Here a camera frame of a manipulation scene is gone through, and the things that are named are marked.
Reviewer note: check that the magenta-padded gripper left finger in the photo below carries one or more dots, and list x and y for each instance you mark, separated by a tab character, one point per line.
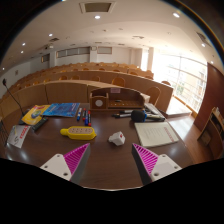
59	165

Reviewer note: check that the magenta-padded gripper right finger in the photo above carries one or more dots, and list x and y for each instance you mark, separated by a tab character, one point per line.
161	166

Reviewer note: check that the white charger with red switch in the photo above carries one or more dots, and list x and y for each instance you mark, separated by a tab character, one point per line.
116	138

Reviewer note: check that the white book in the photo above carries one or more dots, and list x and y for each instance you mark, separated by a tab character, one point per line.
156	134

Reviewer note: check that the black remote control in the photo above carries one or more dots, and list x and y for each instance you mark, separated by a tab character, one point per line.
40	124

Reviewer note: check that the white leaflet with red print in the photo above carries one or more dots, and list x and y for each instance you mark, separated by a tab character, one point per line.
18	136

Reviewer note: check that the white marker with blue cap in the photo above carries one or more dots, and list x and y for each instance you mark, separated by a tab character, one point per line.
79	114

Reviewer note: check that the blue booklet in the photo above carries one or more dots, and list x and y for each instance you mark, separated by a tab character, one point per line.
61	110

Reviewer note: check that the black foam handheld microphone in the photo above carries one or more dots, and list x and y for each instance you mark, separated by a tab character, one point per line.
138	115

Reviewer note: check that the thin red marker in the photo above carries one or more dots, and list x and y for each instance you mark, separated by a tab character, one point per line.
84	114

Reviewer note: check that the white remote control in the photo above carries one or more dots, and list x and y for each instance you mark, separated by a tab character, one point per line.
152	109

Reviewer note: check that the wooden shelf unit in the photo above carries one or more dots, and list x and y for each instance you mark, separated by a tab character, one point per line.
211	133

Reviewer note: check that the black marker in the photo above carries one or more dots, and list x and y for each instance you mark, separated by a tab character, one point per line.
126	111
121	115

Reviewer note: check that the rows of wooden seats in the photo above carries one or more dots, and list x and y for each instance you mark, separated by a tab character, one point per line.
66	91

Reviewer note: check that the wooden desk organizer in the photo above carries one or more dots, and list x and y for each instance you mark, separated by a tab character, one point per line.
123	98

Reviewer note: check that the black gooseneck microphone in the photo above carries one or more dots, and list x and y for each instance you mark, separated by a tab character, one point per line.
12	98

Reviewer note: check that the large glass window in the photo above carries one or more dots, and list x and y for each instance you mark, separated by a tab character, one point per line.
188	80

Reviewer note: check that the ceiling projector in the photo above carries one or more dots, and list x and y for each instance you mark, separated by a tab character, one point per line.
49	46

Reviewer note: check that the dark ceiling vent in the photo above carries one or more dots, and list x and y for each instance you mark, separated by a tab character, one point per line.
202	37

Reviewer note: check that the ceiling lights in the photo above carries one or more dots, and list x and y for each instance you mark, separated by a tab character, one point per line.
97	17

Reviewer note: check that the square ceiling vent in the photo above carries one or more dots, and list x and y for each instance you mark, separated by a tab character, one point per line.
97	7

